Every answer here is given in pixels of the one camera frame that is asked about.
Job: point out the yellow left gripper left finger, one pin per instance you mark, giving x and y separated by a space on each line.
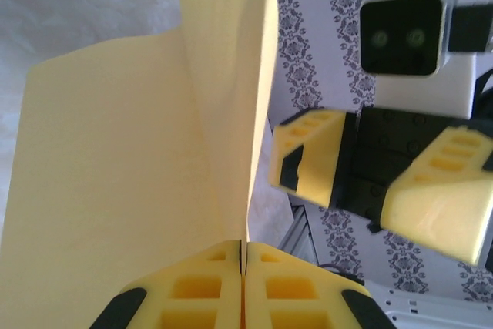
192 290

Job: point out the yellow cloth square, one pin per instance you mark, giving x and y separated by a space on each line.
135 152

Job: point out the aluminium table side rail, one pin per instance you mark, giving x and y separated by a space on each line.
298 229

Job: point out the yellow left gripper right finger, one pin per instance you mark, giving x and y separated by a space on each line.
300 290

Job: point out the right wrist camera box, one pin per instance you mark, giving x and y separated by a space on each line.
400 36

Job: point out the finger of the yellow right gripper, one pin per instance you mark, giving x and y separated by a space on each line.
443 205
319 159

